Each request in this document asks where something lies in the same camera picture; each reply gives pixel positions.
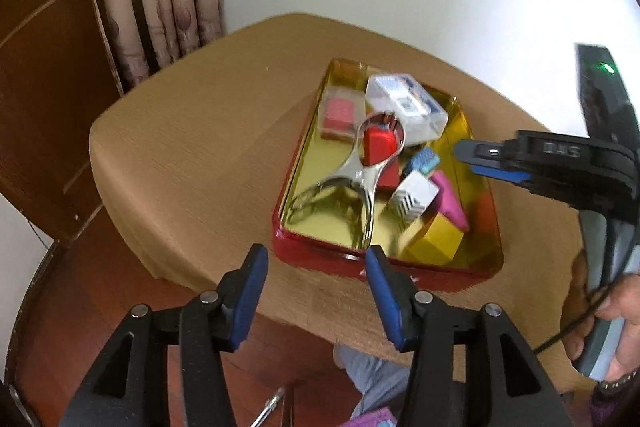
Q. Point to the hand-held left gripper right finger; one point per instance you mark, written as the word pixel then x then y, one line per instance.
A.
pixel 390 302

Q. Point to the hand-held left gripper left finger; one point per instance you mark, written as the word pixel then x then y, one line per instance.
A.
pixel 247 302

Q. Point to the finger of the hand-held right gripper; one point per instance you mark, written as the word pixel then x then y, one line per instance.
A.
pixel 495 151
pixel 505 176

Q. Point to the pink box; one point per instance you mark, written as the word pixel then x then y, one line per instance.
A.
pixel 450 202

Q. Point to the small blue ridged block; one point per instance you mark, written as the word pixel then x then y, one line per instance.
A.
pixel 422 161

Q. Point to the yellow box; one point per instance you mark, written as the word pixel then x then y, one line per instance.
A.
pixel 435 239

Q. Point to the small white box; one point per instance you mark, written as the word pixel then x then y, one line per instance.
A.
pixel 414 194

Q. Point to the clear case white blue contents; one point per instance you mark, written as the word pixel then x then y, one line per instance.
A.
pixel 405 102

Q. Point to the silver metal bottle opener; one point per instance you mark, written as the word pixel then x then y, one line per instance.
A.
pixel 357 174

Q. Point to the red tin box gold interior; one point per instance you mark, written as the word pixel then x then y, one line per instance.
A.
pixel 320 177

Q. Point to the person's right forearm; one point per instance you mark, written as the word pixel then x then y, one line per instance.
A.
pixel 607 409

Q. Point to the person's right hand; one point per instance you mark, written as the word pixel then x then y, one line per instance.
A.
pixel 622 302

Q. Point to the silver pen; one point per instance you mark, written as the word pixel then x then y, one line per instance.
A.
pixel 267 407

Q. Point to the red rectangular box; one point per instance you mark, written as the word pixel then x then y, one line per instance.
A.
pixel 379 144

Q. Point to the pink patterned cloth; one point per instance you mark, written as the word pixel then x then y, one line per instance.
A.
pixel 375 419

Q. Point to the clear case with red contents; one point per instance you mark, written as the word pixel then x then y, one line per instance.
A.
pixel 341 113

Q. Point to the tan tablecloth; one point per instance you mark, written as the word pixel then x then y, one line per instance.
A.
pixel 200 117

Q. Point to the brown wooden door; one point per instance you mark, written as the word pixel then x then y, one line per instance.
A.
pixel 45 82

